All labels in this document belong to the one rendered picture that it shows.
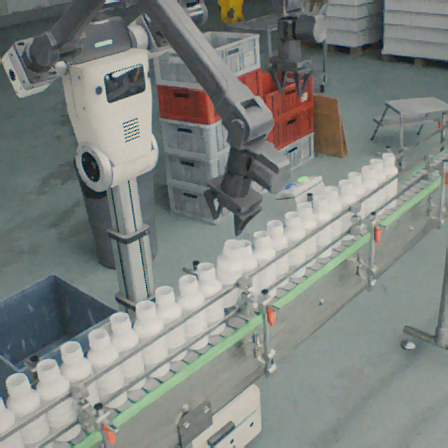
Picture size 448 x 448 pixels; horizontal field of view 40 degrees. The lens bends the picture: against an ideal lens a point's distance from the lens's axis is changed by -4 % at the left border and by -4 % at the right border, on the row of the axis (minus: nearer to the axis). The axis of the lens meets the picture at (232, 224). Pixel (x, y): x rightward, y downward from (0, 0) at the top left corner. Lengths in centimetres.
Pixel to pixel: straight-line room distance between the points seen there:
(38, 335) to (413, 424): 150
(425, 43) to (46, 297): 666
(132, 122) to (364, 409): 151
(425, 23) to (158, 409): 701
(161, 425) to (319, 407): 140
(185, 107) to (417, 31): 461
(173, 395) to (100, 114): 83
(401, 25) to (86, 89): 654
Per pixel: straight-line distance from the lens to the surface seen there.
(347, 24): 858
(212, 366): 140
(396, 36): 812
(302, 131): 482
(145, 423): 132
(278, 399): 271
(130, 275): 207
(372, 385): 278
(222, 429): 227
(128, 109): 184
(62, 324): 194
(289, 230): 154
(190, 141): 393
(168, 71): 388
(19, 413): 115
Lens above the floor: 186
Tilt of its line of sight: 27 degrees down
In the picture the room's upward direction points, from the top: 4 degrees counter-clockwise
